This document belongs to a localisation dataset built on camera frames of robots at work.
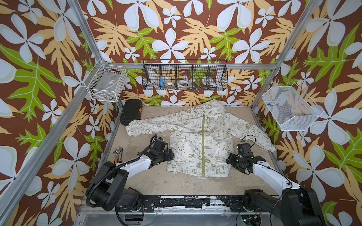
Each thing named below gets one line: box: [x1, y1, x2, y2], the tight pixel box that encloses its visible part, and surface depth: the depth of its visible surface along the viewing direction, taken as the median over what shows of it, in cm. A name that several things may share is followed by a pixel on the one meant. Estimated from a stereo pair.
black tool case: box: [119, 98, 143, 126], surface depth 113 cm
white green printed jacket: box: [125, 99, 277, 179], surface depth 100 cm
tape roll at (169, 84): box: [164, 81, 175, 88], surface depth 98 cm
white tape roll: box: [177, 79, 190, 87], surface depth 100 cm
